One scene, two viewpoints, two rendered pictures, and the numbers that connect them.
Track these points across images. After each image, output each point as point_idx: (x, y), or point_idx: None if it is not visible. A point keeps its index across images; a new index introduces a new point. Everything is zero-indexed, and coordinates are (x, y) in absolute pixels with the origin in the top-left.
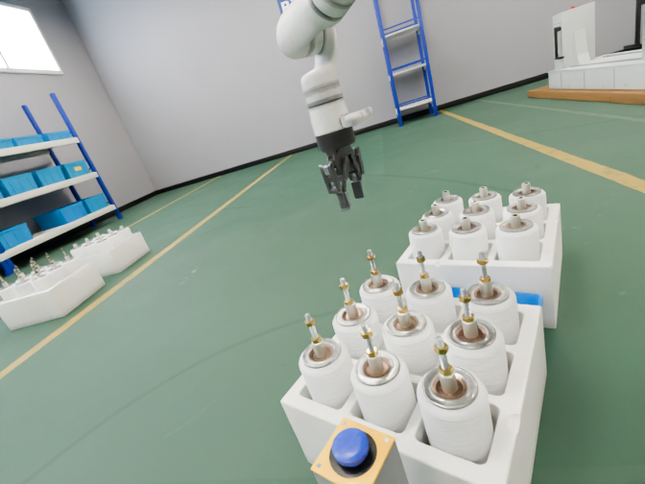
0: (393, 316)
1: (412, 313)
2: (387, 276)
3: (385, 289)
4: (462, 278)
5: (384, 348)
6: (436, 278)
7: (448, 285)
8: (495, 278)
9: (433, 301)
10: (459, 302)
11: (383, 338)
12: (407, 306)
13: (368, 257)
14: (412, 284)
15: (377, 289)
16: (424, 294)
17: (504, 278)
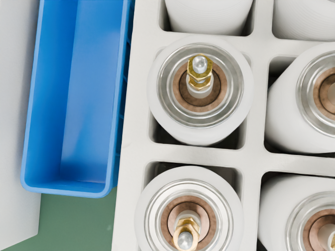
0: (325, 129)
1: (306, 89)
2: (150, 209)
3: (218, 190)
4: (8, 91)
5: (318, 167)
6: (162, 71)
7: (178, 42)
8: (14, 22)
9: (243, 61)
10: (149, 56)
11: (289, 180)
12: (146, 177)
13: (197, 242)
14: (191, 124)
15: (219, 212)
16: (229, 82)
17: (14, 4)
